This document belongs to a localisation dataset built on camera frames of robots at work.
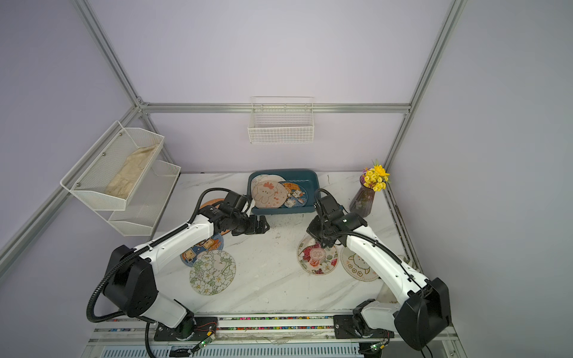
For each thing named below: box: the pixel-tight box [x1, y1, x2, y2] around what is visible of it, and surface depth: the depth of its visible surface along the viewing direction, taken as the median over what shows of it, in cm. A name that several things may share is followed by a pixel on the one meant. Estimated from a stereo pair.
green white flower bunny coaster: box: [188, 249, 237, 296], surface depth 88 cm
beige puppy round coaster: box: [340, 246, 380, 282], surface depth 88 cm
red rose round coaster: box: [297, 234, 340, 276], surface depth 90 cm
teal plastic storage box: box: [246, 168, 321, 215], surface depth 113 cm
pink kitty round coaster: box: [250, 173, 288, 194], surface depth 114 cm
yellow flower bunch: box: [363, 164, 391, 192], surface depth 87 cm
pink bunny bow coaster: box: [250, 174, 288, 209], surface depth 113 cm
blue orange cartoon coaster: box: [278, 181, 309, 209], surface depth 112 cm
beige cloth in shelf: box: [103, 143, 159, 200], surface depth 81 cm
